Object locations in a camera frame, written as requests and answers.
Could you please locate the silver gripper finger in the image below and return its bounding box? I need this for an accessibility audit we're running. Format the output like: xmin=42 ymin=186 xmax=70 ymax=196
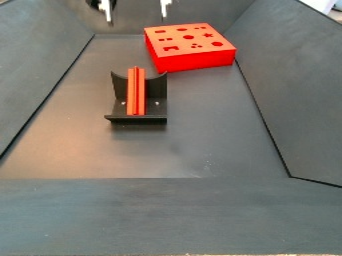
xmin=98 ymin=0 xmax=112 ymax=23
xmin=159 ymin=0 xmax=172 ymax=18

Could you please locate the red star-profile bar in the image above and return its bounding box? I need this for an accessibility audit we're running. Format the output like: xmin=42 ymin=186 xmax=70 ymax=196
xmin=127 ymin=66 xmax=146 ymax=116

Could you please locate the black curved fixture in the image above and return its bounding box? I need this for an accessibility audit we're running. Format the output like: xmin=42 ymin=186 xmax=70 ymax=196
xmin=104 ymin=67 xmax=167 ymax=124

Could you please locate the red block with shaped holes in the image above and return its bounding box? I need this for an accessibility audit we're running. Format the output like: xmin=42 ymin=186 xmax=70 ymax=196
xmin=144 ymin=23 xmax=237 ymax=73

